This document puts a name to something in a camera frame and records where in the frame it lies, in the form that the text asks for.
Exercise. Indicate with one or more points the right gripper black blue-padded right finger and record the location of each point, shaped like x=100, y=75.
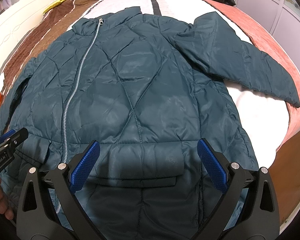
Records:
x=248, y=207

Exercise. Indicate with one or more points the striped pink brown bedspread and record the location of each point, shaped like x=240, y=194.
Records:
x=268, y=121

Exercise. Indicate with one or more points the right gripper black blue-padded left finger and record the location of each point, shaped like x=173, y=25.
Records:
x=37, y=217

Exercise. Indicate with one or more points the person's left hand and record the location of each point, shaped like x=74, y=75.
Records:
x=5, y=209

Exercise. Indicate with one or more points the lilac wardrobe doors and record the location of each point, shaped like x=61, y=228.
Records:
x=281, y=18

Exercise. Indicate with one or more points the teal quilted puffer jacket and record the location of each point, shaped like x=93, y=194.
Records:
x=147, y=88

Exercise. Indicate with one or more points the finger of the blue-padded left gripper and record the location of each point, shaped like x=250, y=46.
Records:
x=6, y=135

